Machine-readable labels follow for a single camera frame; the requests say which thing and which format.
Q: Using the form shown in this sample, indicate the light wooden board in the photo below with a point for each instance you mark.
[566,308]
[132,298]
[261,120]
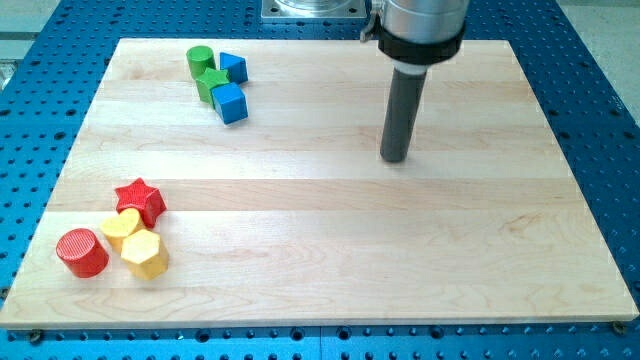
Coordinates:
[291,217]

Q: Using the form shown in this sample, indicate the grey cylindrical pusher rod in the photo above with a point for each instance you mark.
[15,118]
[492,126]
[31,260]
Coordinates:
[402,106]

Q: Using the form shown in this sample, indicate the blue cube block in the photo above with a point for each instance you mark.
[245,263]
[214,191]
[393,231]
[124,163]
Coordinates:
[230,103]

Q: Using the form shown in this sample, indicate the blue triangular prism block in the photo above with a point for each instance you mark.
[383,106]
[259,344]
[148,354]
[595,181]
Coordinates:
[236,67]

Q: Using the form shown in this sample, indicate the green star block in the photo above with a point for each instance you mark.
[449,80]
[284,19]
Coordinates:
[208,80]

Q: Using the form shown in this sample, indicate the green cylinder block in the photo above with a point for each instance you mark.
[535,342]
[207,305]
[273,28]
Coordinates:
[200,58]

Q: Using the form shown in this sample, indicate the red star block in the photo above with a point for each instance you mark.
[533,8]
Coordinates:
[147,200]

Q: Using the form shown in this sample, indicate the yellow hexagon block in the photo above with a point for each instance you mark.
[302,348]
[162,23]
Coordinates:
[145,254]

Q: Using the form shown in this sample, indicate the yellow heart block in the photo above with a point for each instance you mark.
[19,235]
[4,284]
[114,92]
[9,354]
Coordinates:
[117,228]

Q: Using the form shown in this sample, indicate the red cylinder block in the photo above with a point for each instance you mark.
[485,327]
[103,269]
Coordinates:
[82,253]

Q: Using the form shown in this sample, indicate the blue perforated metal plate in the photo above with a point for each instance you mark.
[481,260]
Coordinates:
[44,104]

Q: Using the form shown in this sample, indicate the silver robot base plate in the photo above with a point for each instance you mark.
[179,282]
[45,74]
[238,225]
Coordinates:
[289,9]

